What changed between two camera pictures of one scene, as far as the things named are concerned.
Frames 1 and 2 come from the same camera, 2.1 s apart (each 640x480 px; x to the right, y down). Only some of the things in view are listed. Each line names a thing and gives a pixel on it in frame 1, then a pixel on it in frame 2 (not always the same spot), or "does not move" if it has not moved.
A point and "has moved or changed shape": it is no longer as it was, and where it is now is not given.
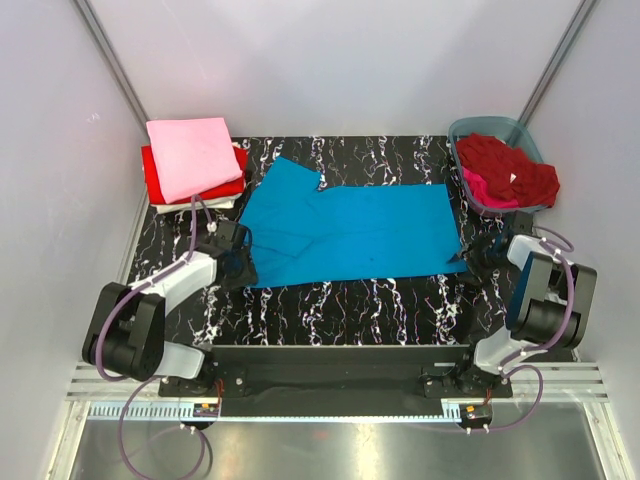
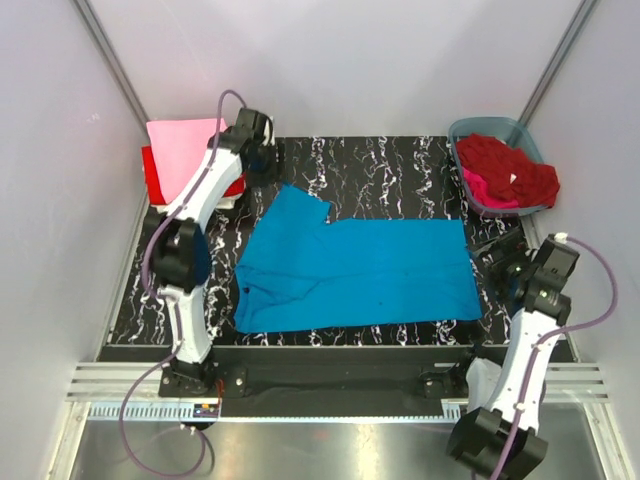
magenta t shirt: x=480 y=192 does not move
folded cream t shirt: x=213 y=203 does not move
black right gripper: x=477 y=273 → x=512 y=248
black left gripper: x=248 y=276 → x=260 y=180
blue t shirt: x=300 y=233 has moved or changed shape
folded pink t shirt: x=193 y=156 does not move
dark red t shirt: x=509 y=169 does not move
